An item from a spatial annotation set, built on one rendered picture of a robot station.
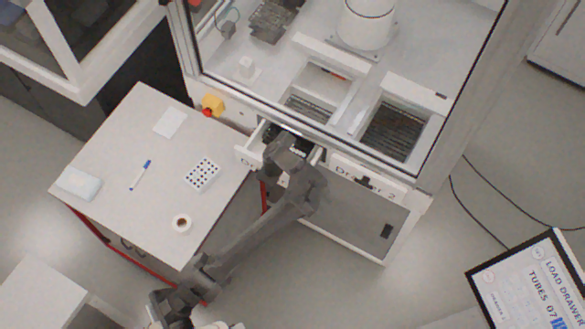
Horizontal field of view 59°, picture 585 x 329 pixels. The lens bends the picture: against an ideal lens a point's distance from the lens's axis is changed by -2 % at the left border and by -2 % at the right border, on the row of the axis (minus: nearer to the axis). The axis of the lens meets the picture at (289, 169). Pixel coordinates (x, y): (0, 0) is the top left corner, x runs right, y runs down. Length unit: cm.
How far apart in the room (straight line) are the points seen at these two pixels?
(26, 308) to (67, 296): 14
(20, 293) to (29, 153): 132
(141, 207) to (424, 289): 144
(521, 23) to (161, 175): 140
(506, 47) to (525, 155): 203
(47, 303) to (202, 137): 82
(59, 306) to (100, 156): 58
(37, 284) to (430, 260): 180
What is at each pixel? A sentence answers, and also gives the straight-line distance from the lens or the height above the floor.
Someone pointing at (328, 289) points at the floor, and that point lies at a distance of 265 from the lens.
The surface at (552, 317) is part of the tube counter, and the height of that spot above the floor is 111.
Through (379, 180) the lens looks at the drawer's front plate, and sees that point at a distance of 185.
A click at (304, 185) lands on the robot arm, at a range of 120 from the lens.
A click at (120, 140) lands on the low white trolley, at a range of 218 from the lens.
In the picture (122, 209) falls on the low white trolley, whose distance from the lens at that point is 204.
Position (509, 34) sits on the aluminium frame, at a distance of 118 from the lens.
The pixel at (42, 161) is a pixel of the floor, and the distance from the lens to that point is 318.
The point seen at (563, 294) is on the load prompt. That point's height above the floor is 115.
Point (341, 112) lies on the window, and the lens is 168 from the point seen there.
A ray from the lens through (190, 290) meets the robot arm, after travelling 138.
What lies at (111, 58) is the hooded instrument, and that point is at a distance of 225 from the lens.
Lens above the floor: 257
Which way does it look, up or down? 64 degrees down
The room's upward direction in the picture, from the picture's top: 1 degrees clockwise
